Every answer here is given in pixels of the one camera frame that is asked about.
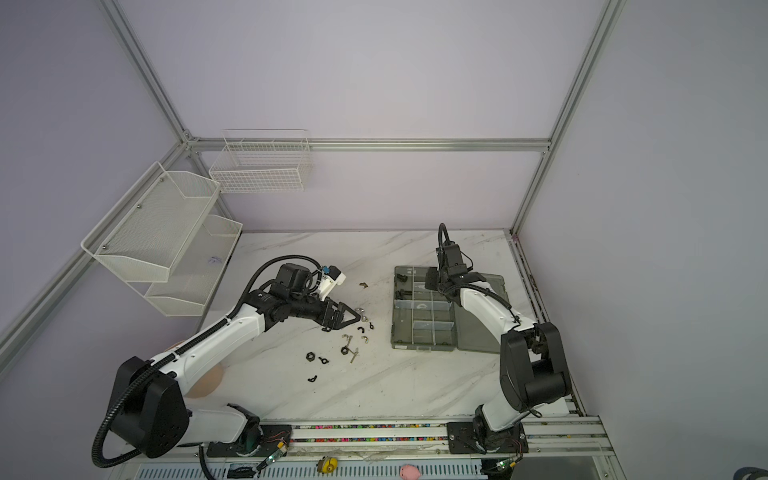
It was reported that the upper white mesh shelf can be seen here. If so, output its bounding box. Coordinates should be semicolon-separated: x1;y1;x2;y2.
81;162;221;283

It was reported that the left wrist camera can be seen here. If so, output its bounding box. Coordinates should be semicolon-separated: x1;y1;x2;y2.
316;265;346;301

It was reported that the grey plastic organizer box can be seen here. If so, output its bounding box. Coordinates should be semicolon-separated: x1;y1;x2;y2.
391;266;499;354

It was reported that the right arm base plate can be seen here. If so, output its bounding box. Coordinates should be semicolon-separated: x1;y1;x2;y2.
446;422;529;455

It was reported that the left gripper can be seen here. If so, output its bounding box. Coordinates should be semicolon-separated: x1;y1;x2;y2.
290;294;361;329

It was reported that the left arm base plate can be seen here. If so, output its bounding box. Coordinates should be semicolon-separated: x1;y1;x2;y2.
205;424;293;458

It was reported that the yellow small object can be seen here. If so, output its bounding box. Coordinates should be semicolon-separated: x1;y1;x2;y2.
316;456;338;475

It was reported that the pink small object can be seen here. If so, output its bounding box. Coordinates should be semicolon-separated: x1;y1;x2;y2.
399;464;422;480

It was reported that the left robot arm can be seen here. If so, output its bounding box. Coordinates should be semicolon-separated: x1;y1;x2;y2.
90;254;361;468

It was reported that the white wire basket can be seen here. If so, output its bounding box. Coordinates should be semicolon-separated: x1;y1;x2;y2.
209;129;313;194

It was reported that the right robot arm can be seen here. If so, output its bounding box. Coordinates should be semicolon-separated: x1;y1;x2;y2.
425;225;572;453

